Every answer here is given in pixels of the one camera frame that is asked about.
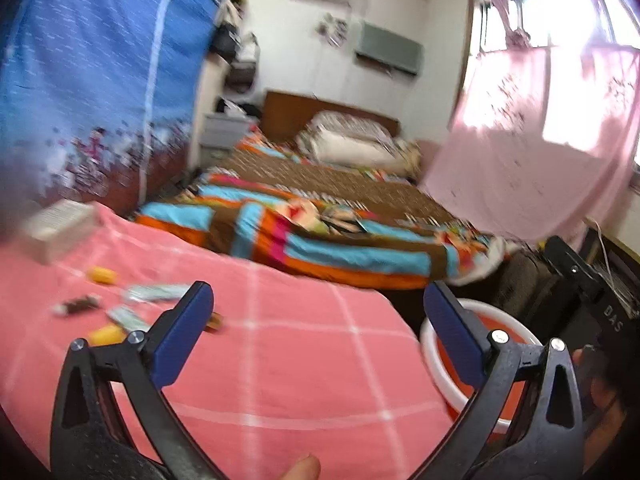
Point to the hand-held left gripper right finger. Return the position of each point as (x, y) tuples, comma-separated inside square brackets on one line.
[(455, 332)]

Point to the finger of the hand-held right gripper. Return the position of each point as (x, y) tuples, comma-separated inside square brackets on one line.
[(567, 262)]

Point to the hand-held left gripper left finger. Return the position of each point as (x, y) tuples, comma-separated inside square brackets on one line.
[(185, 332)]

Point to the small dark orange wrapper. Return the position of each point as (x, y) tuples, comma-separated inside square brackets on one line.
[(216, 321)]

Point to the orange bucket with white rim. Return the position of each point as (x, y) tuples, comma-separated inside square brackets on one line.
[(440, 375)]

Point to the yellow capsule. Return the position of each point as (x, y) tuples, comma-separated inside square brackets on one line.
[(102, 275), (107, 335)]

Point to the dark strip wrapper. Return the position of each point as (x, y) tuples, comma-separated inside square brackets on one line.
[(76, 305)]

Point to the person's right hand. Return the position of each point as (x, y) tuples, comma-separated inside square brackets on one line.
[(607, 400)]

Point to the person's left hand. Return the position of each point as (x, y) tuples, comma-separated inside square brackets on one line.
[(301, 469)]

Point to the dark checked suitcase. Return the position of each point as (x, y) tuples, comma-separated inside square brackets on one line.
[(530, 285)]

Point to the pale pink embroidered curtain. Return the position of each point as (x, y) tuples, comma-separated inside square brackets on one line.
[(525, 160)]

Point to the pink checked tablecloth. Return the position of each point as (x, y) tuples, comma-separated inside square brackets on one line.
[(300, 360)]

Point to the thick old book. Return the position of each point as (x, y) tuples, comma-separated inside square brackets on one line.
[(62, 232)]

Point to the yellowish crumpled cloth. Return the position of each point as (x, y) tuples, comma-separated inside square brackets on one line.
[(410, 157)]

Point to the bed with colourful blanket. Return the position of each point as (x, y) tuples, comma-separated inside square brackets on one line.
[(310, 195)]

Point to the grey nightstand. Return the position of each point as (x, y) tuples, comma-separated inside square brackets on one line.
[(225, 132)]

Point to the white pillow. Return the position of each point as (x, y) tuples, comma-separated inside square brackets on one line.
[(350, 147)]

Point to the dark clothes pile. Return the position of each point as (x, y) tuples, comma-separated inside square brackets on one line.
[(240, 108)]

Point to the floral patterned pillow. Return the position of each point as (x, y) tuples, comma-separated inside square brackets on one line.
[(345, 122)]

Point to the brown wooden headboard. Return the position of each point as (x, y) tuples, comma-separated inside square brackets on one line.
[(287, 112)]

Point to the window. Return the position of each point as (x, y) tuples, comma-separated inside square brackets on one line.
[(565, 0)]

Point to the television with grey cover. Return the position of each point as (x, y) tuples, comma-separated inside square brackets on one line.
[(390, 50)]

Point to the blue dotted fabric wardrobe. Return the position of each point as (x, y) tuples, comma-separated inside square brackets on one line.
[(100, 60)]

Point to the black handbag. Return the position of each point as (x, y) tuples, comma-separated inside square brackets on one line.
[(226, 42)]

